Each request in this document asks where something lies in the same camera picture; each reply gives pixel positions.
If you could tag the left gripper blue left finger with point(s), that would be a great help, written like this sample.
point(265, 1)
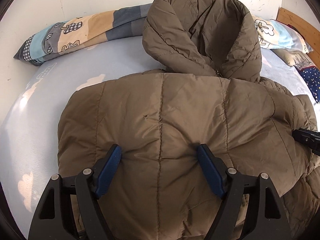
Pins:
point(104, 170)

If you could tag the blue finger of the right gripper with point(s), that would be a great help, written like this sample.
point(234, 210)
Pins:
point(310, 139)

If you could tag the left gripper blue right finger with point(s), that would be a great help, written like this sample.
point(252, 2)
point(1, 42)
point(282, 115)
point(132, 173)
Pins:
point(214, 170)

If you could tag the brown quilted hooded jacket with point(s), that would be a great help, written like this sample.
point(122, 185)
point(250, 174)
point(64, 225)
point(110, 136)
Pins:
point(210, 92)

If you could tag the navy star pattern pillow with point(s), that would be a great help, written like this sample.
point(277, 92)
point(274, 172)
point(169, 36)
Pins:
point(311, 76)

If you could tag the beige printed pillow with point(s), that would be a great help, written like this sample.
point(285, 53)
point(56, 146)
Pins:
point(295, 59)

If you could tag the light blue bed sheet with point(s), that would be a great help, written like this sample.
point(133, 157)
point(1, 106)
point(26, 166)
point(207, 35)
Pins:
point(29, 143)

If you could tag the wooden headboard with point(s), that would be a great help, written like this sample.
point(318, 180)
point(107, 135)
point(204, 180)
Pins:
point(309, 32)

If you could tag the patchwork folded quilt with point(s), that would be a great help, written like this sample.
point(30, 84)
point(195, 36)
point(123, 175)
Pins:
point(81, 32)

